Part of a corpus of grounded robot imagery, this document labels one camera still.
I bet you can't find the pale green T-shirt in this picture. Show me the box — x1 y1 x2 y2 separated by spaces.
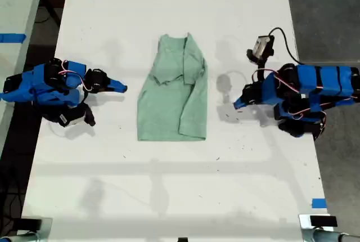
137 32 209 142

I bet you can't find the long blue tape strip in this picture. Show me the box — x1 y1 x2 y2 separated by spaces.
0 33 27 43

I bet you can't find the white side table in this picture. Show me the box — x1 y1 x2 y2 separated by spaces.
0 0 48 147

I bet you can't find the short blue tape strip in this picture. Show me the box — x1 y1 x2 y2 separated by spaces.
311 198 327 209

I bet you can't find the small black box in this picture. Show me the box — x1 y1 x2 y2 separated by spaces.
20 217 43 232
309 216 338 228

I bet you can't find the red and white wire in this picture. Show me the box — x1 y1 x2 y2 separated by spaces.
58 60 88 92
251 69 329 122

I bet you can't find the black camera stalk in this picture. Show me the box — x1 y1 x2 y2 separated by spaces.
254 55 271 83

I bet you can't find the black camera box white label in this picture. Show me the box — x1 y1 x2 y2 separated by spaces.
57 103 96 128

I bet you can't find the black camera box grey face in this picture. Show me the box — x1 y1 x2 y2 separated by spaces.
246 35 276 63

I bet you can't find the black camera cable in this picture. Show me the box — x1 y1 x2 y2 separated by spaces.
268 26 304 66

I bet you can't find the black floor cable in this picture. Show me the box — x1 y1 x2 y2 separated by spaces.
34 0 59 25

